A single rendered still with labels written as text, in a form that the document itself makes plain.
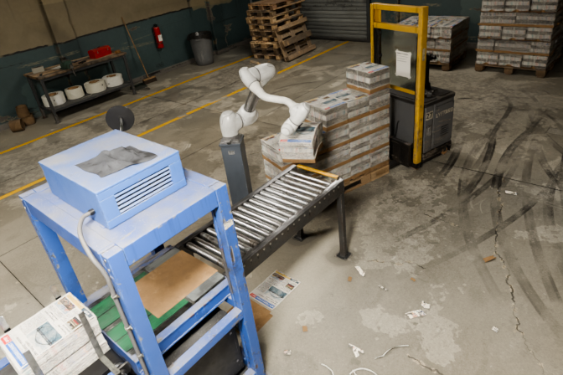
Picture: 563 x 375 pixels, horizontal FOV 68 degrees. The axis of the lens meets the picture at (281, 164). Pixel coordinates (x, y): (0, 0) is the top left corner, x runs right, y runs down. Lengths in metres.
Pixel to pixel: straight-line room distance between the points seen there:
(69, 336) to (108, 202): 0.74
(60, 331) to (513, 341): 2.83
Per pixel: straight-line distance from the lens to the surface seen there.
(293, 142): 3.43
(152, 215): 2.07
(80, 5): 10.01
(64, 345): 2.44
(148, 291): 2.83
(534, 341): 3.57
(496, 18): 8.53
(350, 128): 4.51
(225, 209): 2.22
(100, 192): 1.98
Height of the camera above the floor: 2.62
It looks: 28 degrees down
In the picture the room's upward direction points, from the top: 7 degrees counter-clockwise
